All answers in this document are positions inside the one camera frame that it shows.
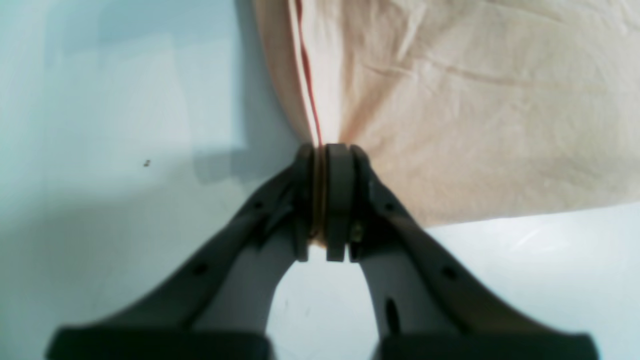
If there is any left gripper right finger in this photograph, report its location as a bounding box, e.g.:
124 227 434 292
325 144 599 360

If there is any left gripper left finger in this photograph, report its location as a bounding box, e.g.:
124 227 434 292
46 145 314 360

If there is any peach pink T-shirt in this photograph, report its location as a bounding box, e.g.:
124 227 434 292
253 0 640 227

